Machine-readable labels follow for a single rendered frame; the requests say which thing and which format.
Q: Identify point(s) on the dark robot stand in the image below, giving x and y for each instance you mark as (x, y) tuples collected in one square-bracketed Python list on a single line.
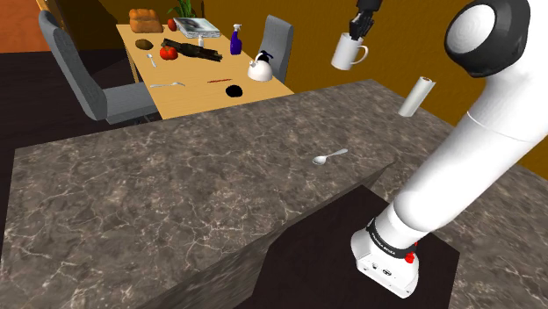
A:
[(317, 256)]

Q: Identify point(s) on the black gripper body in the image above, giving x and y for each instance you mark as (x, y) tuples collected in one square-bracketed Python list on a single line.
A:
[(366, 13)]

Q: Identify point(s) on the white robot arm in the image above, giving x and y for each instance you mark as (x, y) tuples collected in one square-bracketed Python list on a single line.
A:
[(466, 171)]

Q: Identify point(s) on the silver spoon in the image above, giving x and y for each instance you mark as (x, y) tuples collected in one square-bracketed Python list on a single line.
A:
[(320, 160)]

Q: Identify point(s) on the white mug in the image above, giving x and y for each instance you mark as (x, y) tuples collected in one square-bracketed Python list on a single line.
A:
[(344, 55)]

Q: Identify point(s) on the white paper towel roll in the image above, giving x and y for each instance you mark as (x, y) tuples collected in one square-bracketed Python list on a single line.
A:
[(415, 97)]

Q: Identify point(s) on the grey chair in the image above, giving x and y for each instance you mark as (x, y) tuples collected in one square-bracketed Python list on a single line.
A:
[(278, 43), (90, 92)]

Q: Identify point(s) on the wooden dining table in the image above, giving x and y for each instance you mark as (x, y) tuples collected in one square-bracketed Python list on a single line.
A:
[(192, 96)]

